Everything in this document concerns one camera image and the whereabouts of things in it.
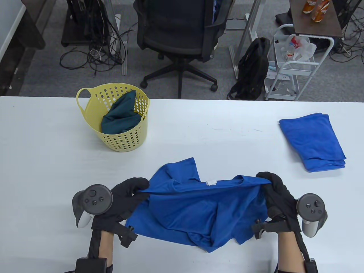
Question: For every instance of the person's right hand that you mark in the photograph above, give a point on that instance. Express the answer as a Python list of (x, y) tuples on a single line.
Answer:
[(280, 196)]

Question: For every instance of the person's left hand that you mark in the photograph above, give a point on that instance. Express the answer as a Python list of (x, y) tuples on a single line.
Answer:
[(122, 199)]

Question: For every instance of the blue terry towel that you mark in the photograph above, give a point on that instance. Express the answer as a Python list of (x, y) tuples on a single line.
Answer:
[(310, 136), (327, 168)]

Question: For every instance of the yellow laundry basket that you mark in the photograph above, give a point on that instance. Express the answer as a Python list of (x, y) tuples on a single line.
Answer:
[(125, 142)]

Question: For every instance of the blue clothes shirt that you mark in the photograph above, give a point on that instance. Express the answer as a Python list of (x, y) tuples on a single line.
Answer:
[(193, 210)]

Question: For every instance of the dark teal clothes garment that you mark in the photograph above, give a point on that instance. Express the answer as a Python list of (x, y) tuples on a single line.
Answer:
[(119, 119)]

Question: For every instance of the black forearm box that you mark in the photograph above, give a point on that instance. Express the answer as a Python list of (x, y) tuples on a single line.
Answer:
[(91, 266)]

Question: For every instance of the person's right forearm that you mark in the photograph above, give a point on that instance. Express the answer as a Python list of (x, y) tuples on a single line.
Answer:
[(290, 253)]

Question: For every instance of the grey handheld controller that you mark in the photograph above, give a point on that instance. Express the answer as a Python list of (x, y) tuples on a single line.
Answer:
[(96, 199), (311, 207)]

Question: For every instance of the white utility cart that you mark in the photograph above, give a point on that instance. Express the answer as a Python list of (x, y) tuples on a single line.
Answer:
[(301, 71)]

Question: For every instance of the black backpack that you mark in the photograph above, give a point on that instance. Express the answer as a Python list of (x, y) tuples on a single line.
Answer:
[(251, 68)]

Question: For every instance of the white metal desk leg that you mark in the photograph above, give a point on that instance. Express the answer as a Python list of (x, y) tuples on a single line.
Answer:
[(124, 57)]

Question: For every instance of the white plastic bag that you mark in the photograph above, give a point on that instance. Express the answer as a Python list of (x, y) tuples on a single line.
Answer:
[(304, 49)]

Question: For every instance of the silver metal desk leg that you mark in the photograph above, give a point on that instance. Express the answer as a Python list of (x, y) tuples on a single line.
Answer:
[(250, 28)]

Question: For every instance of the brown side table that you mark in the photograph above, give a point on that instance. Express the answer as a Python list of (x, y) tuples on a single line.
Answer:
[(301, 22)]

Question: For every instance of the grey metal foot plate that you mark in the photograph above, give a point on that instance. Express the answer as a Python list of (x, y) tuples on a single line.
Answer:
[(236, 24)]

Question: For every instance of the black flat stand base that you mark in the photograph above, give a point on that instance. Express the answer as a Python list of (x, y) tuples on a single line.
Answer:
[(284, 18)]

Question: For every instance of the black office chair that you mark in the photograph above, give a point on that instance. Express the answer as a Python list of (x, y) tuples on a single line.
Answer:
[(170, 25)]

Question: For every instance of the black computer tower stand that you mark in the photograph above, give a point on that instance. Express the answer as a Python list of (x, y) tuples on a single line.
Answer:
[(82, 17)]

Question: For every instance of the orange drink bottle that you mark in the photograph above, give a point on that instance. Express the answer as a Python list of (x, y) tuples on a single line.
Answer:
[(318, 12), (308, 7)]

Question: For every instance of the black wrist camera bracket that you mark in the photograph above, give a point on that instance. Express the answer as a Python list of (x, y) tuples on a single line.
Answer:
[(126, 236), (267, 227)]

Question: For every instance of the white desk with dark frame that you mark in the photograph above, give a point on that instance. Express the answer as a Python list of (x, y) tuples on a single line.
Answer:
[(8, 25)]

